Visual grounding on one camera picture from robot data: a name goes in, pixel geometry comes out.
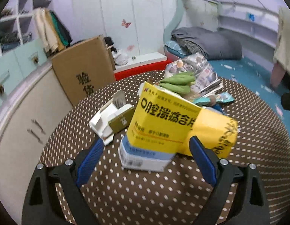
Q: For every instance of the black cloth item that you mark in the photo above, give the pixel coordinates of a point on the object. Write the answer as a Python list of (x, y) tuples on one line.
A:
[(109, 43)]

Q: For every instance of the pink butterfly wall sticker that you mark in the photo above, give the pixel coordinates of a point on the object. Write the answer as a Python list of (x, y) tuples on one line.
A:
[(126, 23)]

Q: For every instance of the teal bed frame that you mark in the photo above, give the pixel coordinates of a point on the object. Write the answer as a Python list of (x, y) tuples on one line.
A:
[(176, 16)]

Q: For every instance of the pine cone drawer pull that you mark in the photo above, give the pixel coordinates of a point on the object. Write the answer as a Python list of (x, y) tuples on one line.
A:
[(0, 89), (35, 60)]

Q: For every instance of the person's dark shorts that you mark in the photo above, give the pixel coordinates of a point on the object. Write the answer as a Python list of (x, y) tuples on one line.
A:
[(289, 102)]

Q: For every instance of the red and white step bench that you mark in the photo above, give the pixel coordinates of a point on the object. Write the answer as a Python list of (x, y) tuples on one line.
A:
[(140, 65)]

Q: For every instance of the green hanging garment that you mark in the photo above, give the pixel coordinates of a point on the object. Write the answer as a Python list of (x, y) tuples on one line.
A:
[(57, 30)]

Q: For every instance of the person's cream patterned shirt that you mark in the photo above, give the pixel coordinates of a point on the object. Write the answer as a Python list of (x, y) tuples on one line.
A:
[(285, 39)]

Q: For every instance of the plaid blanket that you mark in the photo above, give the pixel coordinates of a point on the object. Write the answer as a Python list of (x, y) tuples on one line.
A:
[(193, 46)]

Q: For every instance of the large cardboard box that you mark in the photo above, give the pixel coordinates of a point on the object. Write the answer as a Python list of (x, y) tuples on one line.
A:
[(84, 70)]

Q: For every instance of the eggshell piece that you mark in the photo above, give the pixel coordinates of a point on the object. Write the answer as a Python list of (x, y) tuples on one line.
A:
[(179, 63)]

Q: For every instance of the blue checked pillow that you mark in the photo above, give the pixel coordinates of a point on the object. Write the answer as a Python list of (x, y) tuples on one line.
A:
[(173, 45)]

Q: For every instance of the faded pink butterfly sticker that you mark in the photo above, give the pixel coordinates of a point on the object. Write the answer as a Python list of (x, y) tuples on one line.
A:
[(130, 48)]

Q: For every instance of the white and blue medicine box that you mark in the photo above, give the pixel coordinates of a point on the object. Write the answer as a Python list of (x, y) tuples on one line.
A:
[(142, 159)]

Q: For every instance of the white bedside wall shelves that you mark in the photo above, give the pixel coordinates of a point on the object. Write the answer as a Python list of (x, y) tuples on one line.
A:
[(248, 25)]

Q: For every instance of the grey duvet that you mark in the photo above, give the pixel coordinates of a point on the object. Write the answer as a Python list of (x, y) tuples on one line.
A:
[(215, 44)]

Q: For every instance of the teal snack wrapper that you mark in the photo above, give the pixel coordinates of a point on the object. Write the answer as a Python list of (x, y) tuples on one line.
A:
[(222, 98)]

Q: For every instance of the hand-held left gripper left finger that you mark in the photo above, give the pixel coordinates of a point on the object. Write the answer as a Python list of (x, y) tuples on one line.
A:
[(88, 163)]

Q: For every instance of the olive and white open box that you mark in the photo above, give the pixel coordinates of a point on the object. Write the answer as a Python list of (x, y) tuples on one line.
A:
[(116, 121)]

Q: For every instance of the dark hanging garment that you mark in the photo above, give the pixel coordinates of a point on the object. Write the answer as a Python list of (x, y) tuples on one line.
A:
[(65, 30)]

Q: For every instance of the crushed yellow medicine box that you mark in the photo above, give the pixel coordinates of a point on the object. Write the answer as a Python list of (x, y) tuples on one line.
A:
[(217, 131)]

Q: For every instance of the white wardrobe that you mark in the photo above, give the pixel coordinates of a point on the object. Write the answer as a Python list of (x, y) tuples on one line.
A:
[(116, 9)]

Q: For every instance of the cream hanging garment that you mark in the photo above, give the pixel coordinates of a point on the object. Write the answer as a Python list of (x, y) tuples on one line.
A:
[(45, 30)]

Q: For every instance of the white cupboard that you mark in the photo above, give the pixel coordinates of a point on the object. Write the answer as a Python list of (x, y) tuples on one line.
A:
[(25, 112)]

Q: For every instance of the brown polka dot tablecloth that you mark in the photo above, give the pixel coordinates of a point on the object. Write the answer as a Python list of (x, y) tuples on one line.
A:
[(135, 192)]

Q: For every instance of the white plastic bag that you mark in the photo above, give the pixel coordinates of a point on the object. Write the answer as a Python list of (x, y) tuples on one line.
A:
[(121, 57)]

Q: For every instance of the white cubby shelf unit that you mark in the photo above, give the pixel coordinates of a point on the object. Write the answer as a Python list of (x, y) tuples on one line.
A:
[(18, 16)]

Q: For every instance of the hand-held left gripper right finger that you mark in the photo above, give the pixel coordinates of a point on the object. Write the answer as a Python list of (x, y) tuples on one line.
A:
[(203, 163)]

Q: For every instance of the teal drawer cabinet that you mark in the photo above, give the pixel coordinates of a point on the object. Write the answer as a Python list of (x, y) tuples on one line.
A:
[(18, 58)]

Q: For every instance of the blue wrapper scrap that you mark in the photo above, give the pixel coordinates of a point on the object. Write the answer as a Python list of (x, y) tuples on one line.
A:
[(217, 109)]

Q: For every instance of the blue label sticker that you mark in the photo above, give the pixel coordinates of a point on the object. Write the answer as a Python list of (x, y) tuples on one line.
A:
[(251, 16)]

